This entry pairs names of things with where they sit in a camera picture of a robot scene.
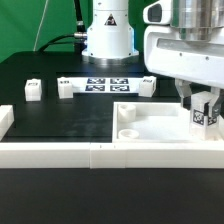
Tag thin white cable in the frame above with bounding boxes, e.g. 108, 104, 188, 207
33, 0, 50, 52

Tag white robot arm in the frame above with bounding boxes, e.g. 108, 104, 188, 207
82, 0, 224, 117

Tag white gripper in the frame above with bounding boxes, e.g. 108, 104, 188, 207
143, 0, 224, 118

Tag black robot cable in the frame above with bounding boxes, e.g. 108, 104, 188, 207
37, 0, 88, 53

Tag white U-shaped fence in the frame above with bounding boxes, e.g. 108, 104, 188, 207
0, 105, 224, 168

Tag fiducial marker sheet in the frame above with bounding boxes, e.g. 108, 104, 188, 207
69, 77, 141, 93

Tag white square tabletop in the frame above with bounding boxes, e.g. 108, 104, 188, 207
112, 102, 224, 143

